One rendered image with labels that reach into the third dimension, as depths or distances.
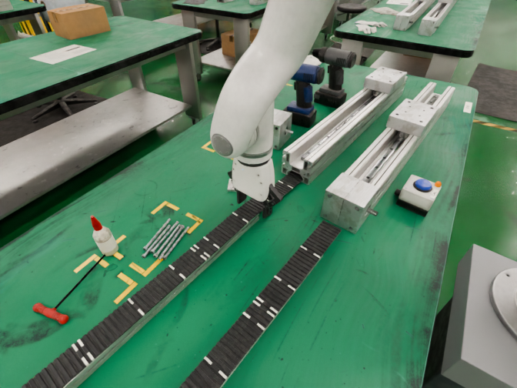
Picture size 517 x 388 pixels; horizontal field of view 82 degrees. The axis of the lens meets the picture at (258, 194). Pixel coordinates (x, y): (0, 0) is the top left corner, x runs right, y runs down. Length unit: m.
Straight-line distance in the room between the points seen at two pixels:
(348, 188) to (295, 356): 0.40
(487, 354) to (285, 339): 0.32
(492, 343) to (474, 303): 0.07
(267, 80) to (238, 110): 0.06
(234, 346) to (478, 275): 0.48
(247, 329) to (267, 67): 0.45
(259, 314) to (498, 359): 0.39
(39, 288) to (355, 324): 0.66
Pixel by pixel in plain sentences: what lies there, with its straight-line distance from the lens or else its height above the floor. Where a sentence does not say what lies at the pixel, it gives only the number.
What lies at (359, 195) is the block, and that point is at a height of 0.87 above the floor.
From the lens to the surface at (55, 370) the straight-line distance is 0.66.
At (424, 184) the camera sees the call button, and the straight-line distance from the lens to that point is 0.89.
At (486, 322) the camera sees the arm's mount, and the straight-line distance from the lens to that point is 0.68.
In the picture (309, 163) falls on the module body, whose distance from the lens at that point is 0.85.
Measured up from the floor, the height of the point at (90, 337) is 0.81.
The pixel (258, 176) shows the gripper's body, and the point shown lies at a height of 0.95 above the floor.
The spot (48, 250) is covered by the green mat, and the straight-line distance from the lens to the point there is 0.88.
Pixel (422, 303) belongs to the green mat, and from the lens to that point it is 0.73.
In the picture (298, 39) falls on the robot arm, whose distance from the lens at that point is 0.49.
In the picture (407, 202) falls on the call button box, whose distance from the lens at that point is 0.89.
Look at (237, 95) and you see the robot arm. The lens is 0.49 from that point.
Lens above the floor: 1.36
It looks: 42 degrees down
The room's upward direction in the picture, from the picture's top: straight up
